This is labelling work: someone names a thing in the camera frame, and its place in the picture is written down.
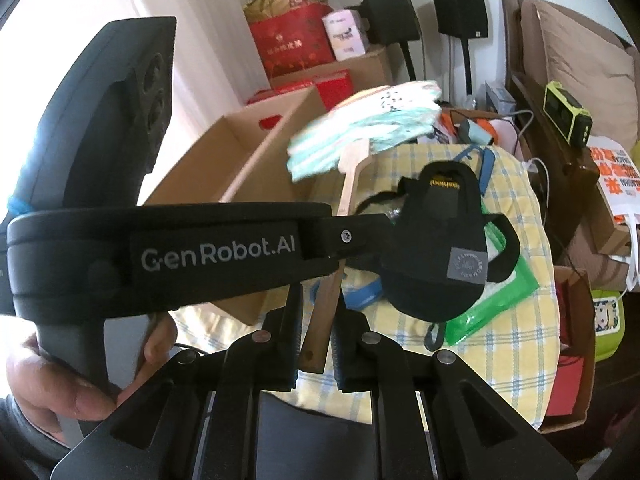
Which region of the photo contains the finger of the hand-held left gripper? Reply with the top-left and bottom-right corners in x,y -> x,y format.
320,212 -> 401,275

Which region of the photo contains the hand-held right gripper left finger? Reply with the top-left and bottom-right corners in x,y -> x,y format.
52,282 -> 304,480

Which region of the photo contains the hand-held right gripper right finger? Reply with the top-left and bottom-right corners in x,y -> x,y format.
334,309 -> 584,480

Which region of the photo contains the black shoe insole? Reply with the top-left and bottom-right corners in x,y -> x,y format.
350,160 -> 521,323

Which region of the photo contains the paddle fan with wooden handle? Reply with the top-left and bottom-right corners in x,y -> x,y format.
287,80 -> 444,374

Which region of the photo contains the blue plastic hanger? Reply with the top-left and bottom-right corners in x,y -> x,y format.
310,142 -> 497,353

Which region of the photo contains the green zip bag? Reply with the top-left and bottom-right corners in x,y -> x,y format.
444,195 -> 539,347

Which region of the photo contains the person's left hand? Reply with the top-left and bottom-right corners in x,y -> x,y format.
7,314 -> 179,422

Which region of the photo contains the red gift box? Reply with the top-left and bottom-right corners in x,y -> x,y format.
246,70 -> 354,131

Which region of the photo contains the yellow checked cloth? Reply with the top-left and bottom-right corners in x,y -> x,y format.
170,139 -> 554,430

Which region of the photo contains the orange teal gadget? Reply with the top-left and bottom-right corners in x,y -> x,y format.
440,109 -> 497,145

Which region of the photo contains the large closed cardboard box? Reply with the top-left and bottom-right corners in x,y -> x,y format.
270,45 -> 397,102

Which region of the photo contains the red gift bag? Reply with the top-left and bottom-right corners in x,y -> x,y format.
248,3 -> 335,80

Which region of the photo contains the white pink tissue pack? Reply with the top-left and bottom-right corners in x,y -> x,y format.
321,9 -> 370,62

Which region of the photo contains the white grey box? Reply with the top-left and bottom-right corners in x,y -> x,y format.
483,82 -> 517,117

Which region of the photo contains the red paper bag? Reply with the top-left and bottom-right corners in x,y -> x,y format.
544,280 -> 584,417

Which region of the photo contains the wooden sofa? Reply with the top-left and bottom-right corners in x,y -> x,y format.
501,0 -> 640,263

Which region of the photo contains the black speaker on stand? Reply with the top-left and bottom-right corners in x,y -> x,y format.
429,0 -> 489,97
357,0 -> 422,82

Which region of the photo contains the small cardboard box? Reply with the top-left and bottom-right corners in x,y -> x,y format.
537,264 -> 599,434

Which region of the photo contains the green black portable device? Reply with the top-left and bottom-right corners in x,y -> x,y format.
543,81 -> 595,150

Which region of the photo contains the green storage bin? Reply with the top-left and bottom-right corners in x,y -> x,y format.
592,287 -> 627,362

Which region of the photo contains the white tote bag orange print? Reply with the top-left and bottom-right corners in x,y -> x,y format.
587,137 -> 640,292

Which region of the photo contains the beige sofa cushion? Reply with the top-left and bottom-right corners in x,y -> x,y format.
520,0 -> 640,128

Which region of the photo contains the white cable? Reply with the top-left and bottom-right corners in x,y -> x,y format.
514,109 -> 552,213

